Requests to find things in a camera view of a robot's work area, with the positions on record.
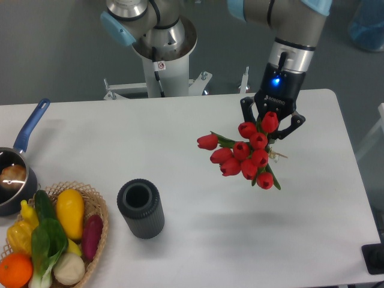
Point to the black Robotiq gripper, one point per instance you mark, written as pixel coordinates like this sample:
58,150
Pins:
278,93

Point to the red tulip bouquet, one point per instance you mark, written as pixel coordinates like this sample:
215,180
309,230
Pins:
249,157

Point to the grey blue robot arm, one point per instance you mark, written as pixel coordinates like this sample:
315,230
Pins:
298,25

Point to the blue translucent container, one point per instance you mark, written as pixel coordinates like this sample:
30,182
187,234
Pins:
366,26

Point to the dark grey ribbed vase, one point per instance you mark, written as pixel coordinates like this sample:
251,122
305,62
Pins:
139,202

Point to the black device at edge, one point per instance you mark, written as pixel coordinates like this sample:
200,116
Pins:
373,257

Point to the woven wicker basket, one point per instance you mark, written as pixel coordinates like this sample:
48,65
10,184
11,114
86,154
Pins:
94,204

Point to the purple eggplant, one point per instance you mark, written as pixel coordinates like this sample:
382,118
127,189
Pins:
91,236

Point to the yellow squash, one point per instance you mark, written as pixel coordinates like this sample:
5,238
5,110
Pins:
70,211

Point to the yellow banana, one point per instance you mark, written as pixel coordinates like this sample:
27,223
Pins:
73,248

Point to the green cucumber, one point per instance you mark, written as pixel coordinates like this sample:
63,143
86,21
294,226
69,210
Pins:
43,206

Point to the beige onion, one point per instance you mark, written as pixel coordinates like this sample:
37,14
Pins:
69,269

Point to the green bok choy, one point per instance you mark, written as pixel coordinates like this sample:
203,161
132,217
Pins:
48,242

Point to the small yellow pepper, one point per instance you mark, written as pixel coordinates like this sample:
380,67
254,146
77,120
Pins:
29,214

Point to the brown bread roll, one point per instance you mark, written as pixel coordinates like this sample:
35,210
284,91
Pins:
13,177

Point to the yellow bell pepper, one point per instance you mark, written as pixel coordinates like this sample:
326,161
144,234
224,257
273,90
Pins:
19,237

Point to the orange fruit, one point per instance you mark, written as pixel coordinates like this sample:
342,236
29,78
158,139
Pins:
16,270

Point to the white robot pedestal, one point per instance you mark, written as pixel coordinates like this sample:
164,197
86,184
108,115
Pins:
165,55

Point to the white frame at right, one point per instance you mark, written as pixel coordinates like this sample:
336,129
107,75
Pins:
371,138

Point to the blue handled saucepan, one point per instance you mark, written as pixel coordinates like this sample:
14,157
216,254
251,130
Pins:
10,199

